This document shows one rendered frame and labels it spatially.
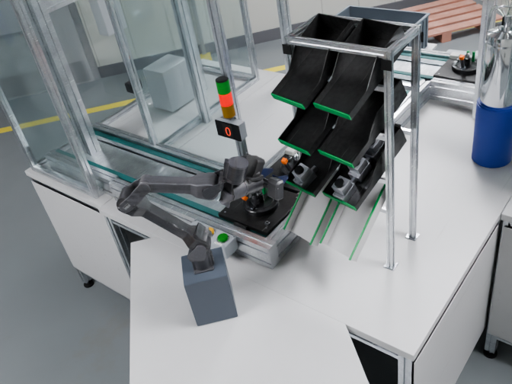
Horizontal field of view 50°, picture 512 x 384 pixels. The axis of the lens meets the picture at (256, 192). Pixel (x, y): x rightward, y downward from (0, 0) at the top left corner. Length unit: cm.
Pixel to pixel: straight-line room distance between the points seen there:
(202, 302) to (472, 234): 99
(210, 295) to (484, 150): 127
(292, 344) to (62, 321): 187
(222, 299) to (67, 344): 159
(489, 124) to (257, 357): 127
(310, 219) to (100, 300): 179
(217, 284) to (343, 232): 45
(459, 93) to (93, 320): 229
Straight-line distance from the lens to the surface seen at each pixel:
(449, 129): 271
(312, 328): 184
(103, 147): 291
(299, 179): 178
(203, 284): 178
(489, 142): 240
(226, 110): 213
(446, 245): 209
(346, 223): 187
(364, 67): 164
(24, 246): 408
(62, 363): 321
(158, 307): 202
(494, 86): 229
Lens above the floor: 229
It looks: 37 degrees down
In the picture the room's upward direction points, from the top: 11 degrees counter-clockwise
